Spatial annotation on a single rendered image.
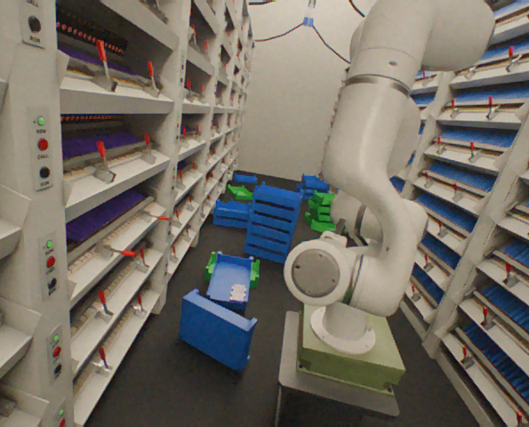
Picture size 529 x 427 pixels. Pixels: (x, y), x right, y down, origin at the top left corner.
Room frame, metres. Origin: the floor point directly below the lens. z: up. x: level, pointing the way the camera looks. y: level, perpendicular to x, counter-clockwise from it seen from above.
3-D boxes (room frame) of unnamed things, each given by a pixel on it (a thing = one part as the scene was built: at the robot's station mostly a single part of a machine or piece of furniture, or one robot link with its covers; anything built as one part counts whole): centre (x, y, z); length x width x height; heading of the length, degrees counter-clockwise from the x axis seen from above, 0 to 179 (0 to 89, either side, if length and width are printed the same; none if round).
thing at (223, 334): (0.94, 0.09, 0.10); 0.30 x 0.08 x 0.20; 67
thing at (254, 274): (1.52, 0.09, 0.04); 0.30 x 0.20 x 0.08; 92
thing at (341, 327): (0.73, -0.30, 0.47); 0.19 x 0.19 x 0.18
